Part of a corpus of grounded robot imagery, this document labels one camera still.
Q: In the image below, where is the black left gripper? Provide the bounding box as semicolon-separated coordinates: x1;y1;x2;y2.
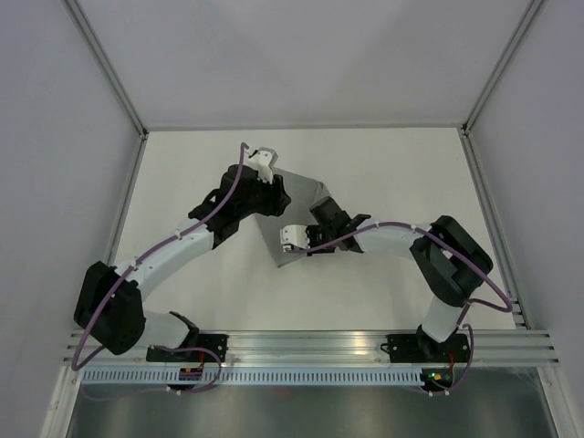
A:
236;172;291;219

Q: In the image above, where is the grey cloth napkin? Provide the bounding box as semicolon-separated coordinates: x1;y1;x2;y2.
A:
255;169;330;268

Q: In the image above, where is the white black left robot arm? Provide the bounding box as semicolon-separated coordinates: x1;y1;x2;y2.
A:
74;165;291;361

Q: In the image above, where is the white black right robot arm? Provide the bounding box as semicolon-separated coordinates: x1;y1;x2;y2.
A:
307;196;494;360

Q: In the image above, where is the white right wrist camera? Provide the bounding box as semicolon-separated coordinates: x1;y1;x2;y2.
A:
279;224;310;252

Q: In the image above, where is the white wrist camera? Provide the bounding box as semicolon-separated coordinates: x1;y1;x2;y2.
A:
247;148;277;184
279;224;310;252

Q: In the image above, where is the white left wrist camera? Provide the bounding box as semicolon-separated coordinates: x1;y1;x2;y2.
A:
247;148;277;184

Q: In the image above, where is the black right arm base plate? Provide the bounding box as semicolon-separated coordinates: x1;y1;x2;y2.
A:
380;333;471;364

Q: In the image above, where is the aluminium mounting rail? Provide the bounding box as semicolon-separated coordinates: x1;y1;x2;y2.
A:
62;328;561;367

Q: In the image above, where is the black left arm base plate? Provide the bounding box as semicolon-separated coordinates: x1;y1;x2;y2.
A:
146;333;229;363

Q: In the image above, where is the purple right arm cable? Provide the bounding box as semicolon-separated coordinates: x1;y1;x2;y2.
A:
287;221;512;398

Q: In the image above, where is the left aluminium frame post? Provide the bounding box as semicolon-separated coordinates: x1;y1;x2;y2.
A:
62;0;148;140

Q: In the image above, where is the aluminium frame post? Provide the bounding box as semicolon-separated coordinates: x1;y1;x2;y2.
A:
62;0;148;140
460;0;547;137

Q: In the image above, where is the white slotted cable duct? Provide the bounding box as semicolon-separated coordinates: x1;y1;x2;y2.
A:
81;366;423;387

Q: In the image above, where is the right aluminium frame post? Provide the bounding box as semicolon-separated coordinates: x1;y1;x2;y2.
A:
460;0;547;137

